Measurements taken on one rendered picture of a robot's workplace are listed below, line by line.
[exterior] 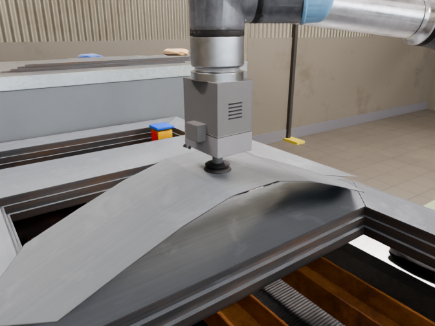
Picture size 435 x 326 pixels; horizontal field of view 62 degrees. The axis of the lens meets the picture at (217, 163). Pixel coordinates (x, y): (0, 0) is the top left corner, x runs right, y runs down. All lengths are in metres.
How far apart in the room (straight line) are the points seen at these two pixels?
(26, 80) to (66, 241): 0.80
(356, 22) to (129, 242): 0.52
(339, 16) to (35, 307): 0.62
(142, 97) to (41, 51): 1.61
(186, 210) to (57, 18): 2.55
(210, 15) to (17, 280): 0.41
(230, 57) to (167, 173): 0.20
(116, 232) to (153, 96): 0.96
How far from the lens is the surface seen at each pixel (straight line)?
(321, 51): 4.40
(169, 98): 1.43
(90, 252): 0.49
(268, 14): 0.52
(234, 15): 0.50
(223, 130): 0.50
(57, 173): 0.93
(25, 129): 1.28
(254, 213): 0.67
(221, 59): 0.49
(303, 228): 0.64
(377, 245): 1.00
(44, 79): 1.27
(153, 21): 3.17
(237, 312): 0.74
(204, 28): 0.49
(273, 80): 3.93
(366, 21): 0.72
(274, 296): 0.98
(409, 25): 0.77
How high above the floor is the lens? 1.18
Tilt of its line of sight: 20 degrees down
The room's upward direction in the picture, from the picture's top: straight up
